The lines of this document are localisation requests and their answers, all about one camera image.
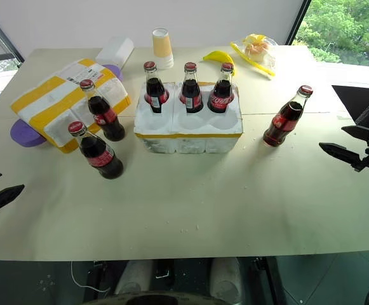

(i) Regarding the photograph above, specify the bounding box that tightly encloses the white foam bottle holder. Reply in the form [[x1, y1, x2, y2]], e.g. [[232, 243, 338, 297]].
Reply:
[[133, 81, 245, 155]]

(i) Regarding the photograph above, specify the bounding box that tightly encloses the glass cola bottle red cap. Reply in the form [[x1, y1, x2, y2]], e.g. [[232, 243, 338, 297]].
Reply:
[[67, 121, 124, 180], [206, 62, 235, 114], [143, 61, 170, 115], [79, 79, 126, 142], [262, 85, 314, 148], [179, 62, 205, 114]]

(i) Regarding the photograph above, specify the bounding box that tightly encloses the thin white cable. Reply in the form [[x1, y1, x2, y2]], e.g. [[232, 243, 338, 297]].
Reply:
[[70, 261, 112, 295]]

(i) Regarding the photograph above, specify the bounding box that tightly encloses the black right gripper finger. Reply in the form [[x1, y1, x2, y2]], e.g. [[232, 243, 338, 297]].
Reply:
[[341, 125, 369, 142], [318, 142, 363, 173]]

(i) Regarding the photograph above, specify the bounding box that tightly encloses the orange white paper cup stack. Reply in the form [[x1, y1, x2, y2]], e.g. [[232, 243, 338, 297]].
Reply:
[[152, 28, 175, 71]]

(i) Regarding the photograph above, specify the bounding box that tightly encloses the clear bag with bread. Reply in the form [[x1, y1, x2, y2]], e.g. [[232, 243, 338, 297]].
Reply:
[[229, 34, 279, 81]]

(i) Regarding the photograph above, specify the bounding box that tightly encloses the grey rounded shape under table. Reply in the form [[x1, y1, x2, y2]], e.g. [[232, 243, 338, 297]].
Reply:
[[208, 257, 245, 297], [113, 258, 155, 297]]

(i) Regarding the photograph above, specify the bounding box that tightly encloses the white box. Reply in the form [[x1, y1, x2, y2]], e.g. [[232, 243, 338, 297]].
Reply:
[[95, 36, 135, 69]]

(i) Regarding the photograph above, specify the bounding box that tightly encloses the black window frame bar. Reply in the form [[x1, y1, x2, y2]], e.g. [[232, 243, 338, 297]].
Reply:
[[0, 5, 25, 64], [285, 0, 312, 46]]

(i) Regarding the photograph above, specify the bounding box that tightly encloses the black table leg frame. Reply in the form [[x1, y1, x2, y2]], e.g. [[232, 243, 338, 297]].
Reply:
[[252, 256, 287, 305]]

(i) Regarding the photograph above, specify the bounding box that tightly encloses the yellow toy banana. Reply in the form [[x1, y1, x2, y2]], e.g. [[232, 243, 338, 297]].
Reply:
[[202, 50, 236, 77]]

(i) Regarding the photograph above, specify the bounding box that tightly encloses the purple semicircular block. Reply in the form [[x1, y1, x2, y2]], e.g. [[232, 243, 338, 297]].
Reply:
[[10, 119, 48, 149], [102, 64, 124, 83]]

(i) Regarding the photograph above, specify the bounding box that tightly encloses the white yellow taped package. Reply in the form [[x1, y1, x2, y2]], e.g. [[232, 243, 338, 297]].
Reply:
[[11, 58, 133, 156]]

